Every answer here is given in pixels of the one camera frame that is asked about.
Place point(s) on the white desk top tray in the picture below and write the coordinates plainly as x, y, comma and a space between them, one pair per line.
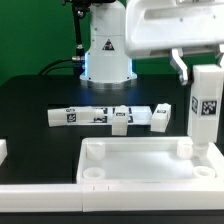
147, 160

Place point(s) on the white fence bar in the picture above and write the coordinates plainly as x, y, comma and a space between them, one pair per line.
111, 197
3, 150

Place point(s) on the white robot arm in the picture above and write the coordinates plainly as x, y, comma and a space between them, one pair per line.
106, 62

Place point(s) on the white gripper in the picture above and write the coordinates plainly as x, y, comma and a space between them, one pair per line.
157, 25

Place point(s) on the white front fence bar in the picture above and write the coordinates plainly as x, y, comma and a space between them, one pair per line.
111, 197

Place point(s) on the white marker sheet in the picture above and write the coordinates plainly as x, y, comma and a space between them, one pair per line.
136, 115

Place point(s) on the white left fence bar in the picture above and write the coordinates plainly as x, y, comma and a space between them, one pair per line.
3, 150

